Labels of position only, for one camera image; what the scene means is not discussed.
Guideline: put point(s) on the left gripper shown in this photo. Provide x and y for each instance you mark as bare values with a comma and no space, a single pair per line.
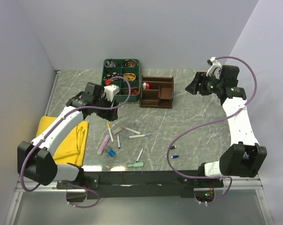
110,115

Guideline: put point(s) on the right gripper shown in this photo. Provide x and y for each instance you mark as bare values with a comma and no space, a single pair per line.
200,78

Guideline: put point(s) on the orange capped white pen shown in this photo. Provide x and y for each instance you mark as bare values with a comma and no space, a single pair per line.
131,130

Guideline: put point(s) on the brown wooden desk organizer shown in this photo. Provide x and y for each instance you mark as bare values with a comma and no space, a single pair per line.
160,94

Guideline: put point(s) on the lilac pastel highlighter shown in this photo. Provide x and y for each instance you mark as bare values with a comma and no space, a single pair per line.
103,144

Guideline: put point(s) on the blue capped white pen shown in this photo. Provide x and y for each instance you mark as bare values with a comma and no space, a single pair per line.
139,136

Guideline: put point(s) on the pink black highlighter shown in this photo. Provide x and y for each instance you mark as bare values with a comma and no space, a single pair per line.
147,86

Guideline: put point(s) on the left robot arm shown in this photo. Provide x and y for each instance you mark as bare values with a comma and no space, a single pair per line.
35,159

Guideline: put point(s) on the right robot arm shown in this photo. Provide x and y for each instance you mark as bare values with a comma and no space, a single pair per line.
245,156

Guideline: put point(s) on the yellow capped white pen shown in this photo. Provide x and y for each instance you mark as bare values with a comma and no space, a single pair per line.
110,133

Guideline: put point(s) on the small grey eraser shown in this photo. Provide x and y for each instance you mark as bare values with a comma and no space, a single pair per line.
117,130

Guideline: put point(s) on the short blue tipped pen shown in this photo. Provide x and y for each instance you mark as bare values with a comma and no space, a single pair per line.
118,141

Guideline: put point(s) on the blue capped glue stick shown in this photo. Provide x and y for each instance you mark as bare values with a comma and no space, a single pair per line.
109,151

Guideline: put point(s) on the green compartment tray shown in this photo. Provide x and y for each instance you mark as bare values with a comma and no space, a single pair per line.
124,73

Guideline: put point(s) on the uncapped white marker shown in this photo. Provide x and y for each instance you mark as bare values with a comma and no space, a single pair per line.
139,156

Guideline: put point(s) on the yellow cloth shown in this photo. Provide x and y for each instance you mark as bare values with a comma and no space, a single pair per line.
72,149

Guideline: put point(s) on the short mint green highlighter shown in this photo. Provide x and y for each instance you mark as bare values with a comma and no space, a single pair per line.
136,165

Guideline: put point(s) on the black base bar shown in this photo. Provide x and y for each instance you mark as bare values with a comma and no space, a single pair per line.
146,184

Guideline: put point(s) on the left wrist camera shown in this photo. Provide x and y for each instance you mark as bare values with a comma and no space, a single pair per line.
111,90

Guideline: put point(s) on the aluminium rail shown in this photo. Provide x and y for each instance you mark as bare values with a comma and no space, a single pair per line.
237,184

